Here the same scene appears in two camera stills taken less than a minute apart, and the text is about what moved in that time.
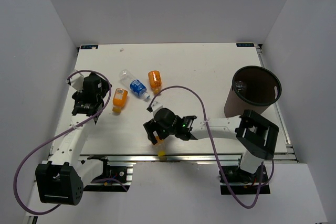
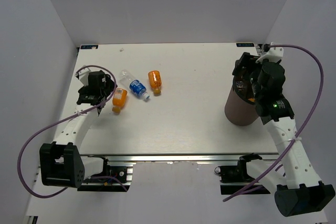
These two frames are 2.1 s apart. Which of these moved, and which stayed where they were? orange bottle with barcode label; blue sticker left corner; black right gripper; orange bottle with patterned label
Moved: black right gripper
Stayed: blue sticker left corner; orange bottle with barcode label; orange bottle with patterned label
